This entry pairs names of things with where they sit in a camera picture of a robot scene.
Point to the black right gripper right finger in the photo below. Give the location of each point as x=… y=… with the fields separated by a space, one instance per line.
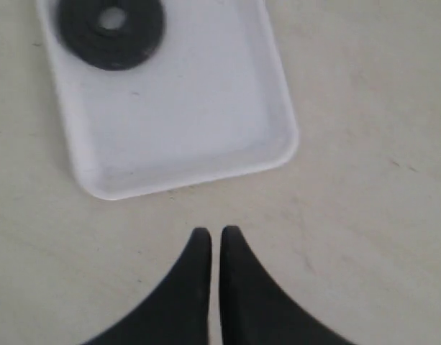
x=254 y=309

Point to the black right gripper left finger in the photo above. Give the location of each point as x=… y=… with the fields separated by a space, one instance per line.
x=176 y=312

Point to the black weight plate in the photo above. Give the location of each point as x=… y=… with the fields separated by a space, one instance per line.
x=121 y=48

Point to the white rectangular tray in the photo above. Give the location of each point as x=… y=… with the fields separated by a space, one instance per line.
x=211 y=103

